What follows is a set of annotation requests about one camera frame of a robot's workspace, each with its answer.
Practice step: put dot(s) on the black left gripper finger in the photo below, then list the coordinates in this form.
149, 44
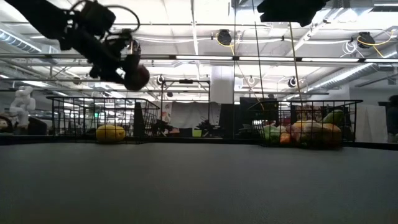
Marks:
132, 57
107, 75

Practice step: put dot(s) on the red apple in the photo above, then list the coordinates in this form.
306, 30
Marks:
136, 78

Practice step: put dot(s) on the orange yellow chili pepper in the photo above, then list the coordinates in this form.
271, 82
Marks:
284, 138

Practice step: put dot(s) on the orange oval vegetable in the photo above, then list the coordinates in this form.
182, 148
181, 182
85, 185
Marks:
331, 134

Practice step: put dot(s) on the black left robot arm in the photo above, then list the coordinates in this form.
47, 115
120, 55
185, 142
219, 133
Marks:
40, 15

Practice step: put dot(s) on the black background robot arm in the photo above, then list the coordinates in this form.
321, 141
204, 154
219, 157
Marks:
207, 127
161, 127

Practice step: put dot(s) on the black pole stand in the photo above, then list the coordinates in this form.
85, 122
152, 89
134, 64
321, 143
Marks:
138, 119

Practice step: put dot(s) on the long ceiling light strip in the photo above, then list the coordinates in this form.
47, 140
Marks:
202, 58

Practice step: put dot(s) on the white sheet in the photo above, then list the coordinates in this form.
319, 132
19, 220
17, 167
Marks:
192, 113
371, 124

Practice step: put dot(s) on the green box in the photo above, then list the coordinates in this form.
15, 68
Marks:
196, 133

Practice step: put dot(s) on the black computer case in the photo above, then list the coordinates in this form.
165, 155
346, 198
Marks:
243, 112

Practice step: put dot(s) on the black panel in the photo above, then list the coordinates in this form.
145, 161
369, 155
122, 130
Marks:
227, 121

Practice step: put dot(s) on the black table mat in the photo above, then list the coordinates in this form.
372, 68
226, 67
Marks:
199, 186

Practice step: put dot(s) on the person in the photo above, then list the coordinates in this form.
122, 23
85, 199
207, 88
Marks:
393, 118

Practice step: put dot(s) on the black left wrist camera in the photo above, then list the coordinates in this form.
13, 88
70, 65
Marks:
96, 18

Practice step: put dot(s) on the black metal frame rig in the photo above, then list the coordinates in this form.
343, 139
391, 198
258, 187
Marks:
186, 81

